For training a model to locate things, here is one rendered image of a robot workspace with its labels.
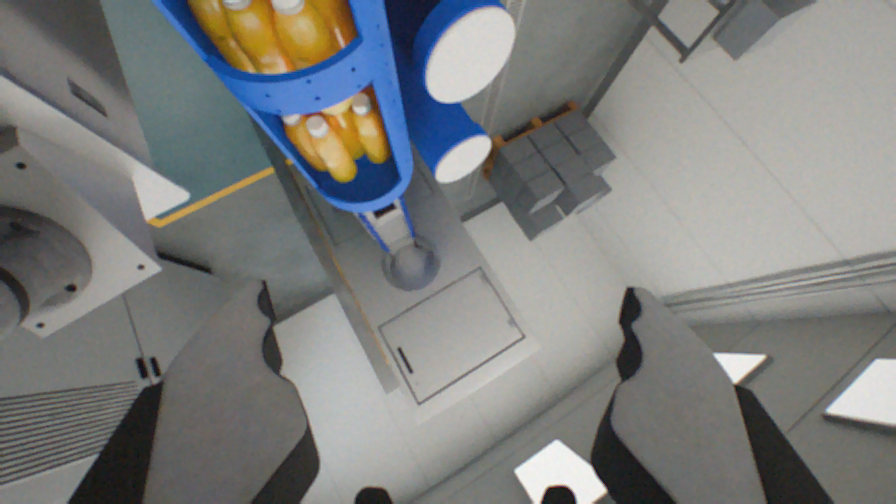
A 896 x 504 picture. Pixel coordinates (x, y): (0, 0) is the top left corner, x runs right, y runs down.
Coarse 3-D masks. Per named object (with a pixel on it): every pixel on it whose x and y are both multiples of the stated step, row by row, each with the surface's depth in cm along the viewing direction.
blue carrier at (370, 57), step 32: (160, 0) 35; (352, 0) 37; (192, 32) 42; (384, 32) 47; (224, 64) 41; (320, 64) 41; (352, 64) 43; (384, 64) 50; (256, 96) 43; (288, 96) 43; (320, 96) 45; (384, 96) 54; (320, 192) 80; (352, 192) 86; (384, 192) 86
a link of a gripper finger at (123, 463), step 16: (160, 384) 7; (144, 400) 6; (160, 400) 6; (128, 416) 6; (144, 416) 6; (128, 432) 6; (144, 432) 6; (112, 448) 5; (128, 448) 5; (144, 448) 5; (96, 464) 5; (112, 464) 5; (128, 464) 5; (144, 464) 5; (96, 480) 5; (112, 480) 5; (128, 480) 5; (144, 480) 5; (80, 496) 5; (96, 496) 5; (112, 496) 5; (128, 496) 5
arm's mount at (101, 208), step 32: (0, 160) 34; (32, 160) 35; (64, 160) 38; (0, 192) 35; (32, 192) 36; (64, 192) 37; (96, 192) 40; (128, 192) 46; (64, 224) 38; (96, 224) 39; (128, 224) 43; (96, 256) 41; (128, 256) 42; (96, 288) 43; (128, 288) 44; (32, 320) 41; (64, 320) 43
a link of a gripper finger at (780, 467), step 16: (752, 400) 7; (752, 416) 6; (768, 416) 6; (752, 432) 6; (768, 432) 6; (752, 448) 6; (768, 448) 6; (784, 448) 6; (768, 464) 5; (784, 464) 6; (800, 464) 5; (768, 480) 5; (784, 480) 5; (800, 480) 5; (816, 480) 5; (768, 496) 5; (784, 496) 5; (800, 496) 5; (816, 496) 5
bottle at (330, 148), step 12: (336, 132) 69; (312, 144) 68; (324, 144) 67; (336, 144) 69; (324, 156) 70; (336, 156) 71; (348, 156) 75; (336, 168) 75; (348, 168) 78; (336, 180) 82; (348, 180) 82
